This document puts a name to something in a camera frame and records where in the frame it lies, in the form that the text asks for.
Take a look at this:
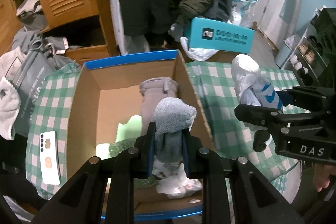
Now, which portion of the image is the white blue striped sock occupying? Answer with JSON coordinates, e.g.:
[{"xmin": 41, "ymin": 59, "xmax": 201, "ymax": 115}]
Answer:
[{"xmin": 231, "ymin": 54, "xmax": 283, "ymax": 111}]

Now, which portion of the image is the light grey sock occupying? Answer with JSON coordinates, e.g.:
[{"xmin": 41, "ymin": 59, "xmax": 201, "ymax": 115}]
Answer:
[{"xmin": 151, "ymin": 97, "xmax": 197, "ymax": 164}]

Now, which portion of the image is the green sparkly knit cloth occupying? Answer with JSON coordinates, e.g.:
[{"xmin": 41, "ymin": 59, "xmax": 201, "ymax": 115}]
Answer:
[{"xmin": 108, "ymin": 138, "xmax": 156, "ymax": 189}]

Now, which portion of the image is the white patterned sock bundle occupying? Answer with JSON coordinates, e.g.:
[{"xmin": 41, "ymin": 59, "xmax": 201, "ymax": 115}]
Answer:
[{"xmin": 151, "ymin": 158, "xmax": 202, "ymax": 199}]

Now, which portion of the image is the person's right hand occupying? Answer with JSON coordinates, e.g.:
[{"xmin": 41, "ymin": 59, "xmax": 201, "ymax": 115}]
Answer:
[{"xmin": 313, "ymin": 164, "xmax": 336, "ymax": 192}]

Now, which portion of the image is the shoe rack with shoes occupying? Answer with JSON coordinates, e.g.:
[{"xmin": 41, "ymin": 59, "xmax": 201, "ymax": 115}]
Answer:
[{"xmin": 276, "ymin": 7, "xmax": 335, "ymax": 89}]

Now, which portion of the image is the white smartphone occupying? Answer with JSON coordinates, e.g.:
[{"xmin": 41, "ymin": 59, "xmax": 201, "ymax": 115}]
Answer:
[{"xmin": 39, "ymin": 131, "xmax": 60, "ymax": 185}]

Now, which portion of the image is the light green cloth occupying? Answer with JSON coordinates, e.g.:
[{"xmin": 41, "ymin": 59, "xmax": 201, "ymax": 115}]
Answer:
[{"xmin": 96, "ymin": 115, "xmax": 142, "ymax": 160}]

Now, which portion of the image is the white plastic bag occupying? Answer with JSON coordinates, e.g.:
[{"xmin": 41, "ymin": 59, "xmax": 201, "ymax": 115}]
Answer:
[{"xmin": 180, "ymin": 37, "xmax": 218, "ymax": 61}]

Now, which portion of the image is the cardboard box blue rim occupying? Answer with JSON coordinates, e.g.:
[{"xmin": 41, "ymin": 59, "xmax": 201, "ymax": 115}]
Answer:
[{"xmin": 66, "ymin": 50, "xmax": 213, "ymax": 221}]

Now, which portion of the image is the teal shoe box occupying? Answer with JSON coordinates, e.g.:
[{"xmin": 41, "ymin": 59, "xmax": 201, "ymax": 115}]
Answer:
[{"xmin": 183, "ymin": 17, "xmax": 255, "ymax": 53}]

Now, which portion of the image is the green white checkered tablecloth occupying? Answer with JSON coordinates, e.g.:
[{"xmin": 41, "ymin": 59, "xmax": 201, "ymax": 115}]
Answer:
[{"xmin": 24, "ymin": 61, "xmax": 310, "ymax": 201}]

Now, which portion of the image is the grey beige glove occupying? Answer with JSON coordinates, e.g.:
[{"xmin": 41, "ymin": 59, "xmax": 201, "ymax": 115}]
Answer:
[{"xmin": 139, "ymin": 77, "xmax": 178, "ymax": 135}]

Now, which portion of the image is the light grey towel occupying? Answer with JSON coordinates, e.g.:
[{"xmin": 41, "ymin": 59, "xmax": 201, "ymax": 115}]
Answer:
[{"xmin": 1, "ymin": 47, "xmax": 26, "ymax": 140}]

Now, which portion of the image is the grey tote bag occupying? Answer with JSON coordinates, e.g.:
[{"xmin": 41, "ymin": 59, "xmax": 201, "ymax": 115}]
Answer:
[{"xmin": 13, "ymin": 50, "xmax": 56, "ymax": 138}]

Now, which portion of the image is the grey clothes pile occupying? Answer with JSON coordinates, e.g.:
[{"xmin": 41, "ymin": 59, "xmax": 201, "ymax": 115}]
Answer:
[{"xmin": 11, "ymin": 30, "xmax": 73, "ymax": 70}]

